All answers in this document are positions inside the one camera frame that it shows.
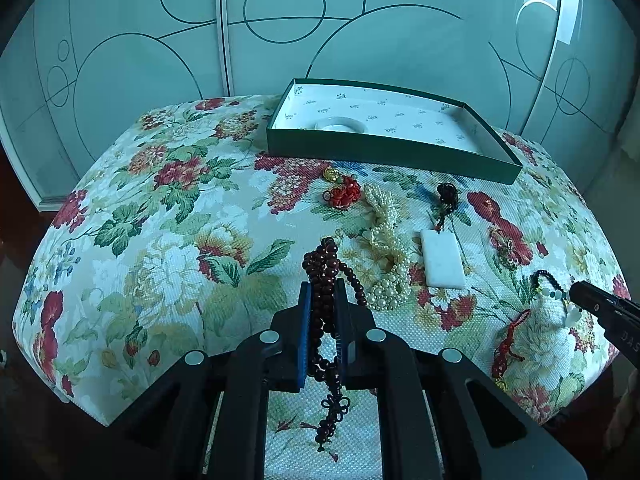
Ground white pearl necklace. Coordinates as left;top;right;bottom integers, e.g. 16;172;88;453
360;183;412;312

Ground frosted glass wardrobe doors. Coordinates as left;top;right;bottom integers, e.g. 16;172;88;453
1;0;639;210

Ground red knot gold charm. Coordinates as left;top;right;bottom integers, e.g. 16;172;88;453
322;167;361;210

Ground green shallow gift box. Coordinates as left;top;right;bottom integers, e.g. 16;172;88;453
266;78;523;184

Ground dark red bead necklace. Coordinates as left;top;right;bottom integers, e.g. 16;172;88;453
301;236;369;453

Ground white jade bangle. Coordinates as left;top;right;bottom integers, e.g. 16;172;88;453
314;116;367;133

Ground white jade rectangular pendant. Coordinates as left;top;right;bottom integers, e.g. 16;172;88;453
420;184;468;290

